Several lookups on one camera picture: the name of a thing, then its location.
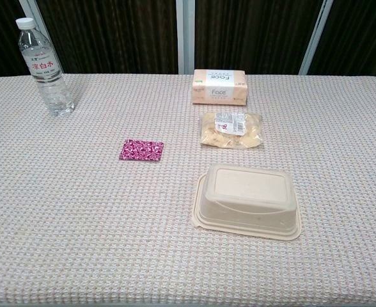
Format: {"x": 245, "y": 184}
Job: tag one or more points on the dark brown pleated curtain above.
{"x": 111, "y": 35}

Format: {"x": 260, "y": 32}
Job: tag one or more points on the peach facial tissue pack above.
{"x": 219, "y": 91}

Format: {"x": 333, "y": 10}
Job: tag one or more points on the pink woven tablecloth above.
{"x": 95, "y": 224}

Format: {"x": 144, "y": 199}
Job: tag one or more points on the beige takeaway food container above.
{"x": 248, "y": 198}

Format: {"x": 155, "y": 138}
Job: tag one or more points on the clear plastic water bottle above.
{"x": 45, "y": 80}

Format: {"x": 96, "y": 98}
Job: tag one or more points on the white frame post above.
{"x": 185, "y": 35}
{"x": 29, "y": 6}
{"x": 316, "y": 32}

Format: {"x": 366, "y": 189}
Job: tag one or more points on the clear bag of snacks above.
{"x": 231, "y": 134}

